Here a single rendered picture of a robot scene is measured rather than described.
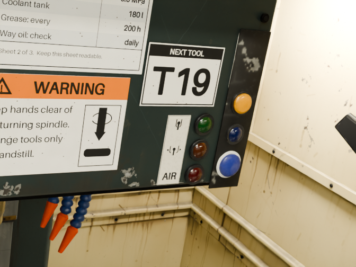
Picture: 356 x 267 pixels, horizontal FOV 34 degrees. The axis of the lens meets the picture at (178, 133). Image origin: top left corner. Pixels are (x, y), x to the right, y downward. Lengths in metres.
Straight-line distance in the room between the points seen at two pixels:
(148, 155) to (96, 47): 0.14
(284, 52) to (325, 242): 0.54
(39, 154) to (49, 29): 0.13
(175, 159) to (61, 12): 0.22
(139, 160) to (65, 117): 0.11
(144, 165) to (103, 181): 0.05
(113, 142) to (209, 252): 1.46
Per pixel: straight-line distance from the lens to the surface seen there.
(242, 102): 0.69
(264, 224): 1.80
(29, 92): 0.58
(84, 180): 0.63
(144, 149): 0.65
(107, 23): 0.59
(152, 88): 0.63
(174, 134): 0.66
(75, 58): 0.58
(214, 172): 0.71
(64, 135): 0.60
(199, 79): 0.65
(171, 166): 0.68
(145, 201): 2.01
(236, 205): 1.90
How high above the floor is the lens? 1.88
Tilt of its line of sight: 18 degrees down
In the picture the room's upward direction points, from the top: 10 degrees clockwise
